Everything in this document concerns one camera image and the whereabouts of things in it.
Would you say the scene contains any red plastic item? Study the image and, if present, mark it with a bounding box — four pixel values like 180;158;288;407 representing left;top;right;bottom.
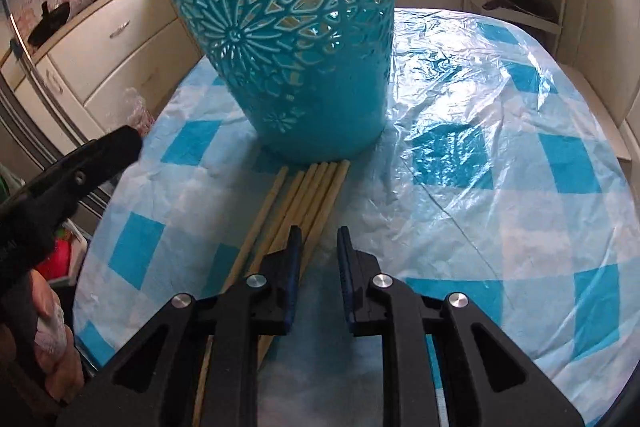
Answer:
35;237;76;280

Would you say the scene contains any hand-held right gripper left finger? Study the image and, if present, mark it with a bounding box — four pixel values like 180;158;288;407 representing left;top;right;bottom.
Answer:
55;227;303;427

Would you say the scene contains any bunch of wooden chopsticks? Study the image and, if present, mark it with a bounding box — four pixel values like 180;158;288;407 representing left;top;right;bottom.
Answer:
192;159;351;427

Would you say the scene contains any cream drawer cabinet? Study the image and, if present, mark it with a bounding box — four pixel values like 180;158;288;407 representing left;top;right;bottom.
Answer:
0;0;203;148
560;0;640;162

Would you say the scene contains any black wok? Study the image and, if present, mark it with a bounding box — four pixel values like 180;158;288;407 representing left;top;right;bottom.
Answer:
27;1;71;46

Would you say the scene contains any person's left hand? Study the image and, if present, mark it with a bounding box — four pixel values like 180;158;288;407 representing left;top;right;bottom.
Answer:
27;268;86;393

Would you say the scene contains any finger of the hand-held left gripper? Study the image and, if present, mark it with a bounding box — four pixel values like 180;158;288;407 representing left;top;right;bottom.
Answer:
30;126;144;219

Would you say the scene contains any blue white checked plastic tablecloth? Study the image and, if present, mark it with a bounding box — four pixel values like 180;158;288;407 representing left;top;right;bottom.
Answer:
72;7;640;427

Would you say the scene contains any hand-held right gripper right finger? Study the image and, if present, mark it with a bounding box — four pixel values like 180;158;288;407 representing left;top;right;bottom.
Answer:
337;227;583;427

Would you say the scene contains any teal perforated plastic basket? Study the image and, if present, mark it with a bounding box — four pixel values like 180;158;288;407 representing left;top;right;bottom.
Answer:
141;0;398;164

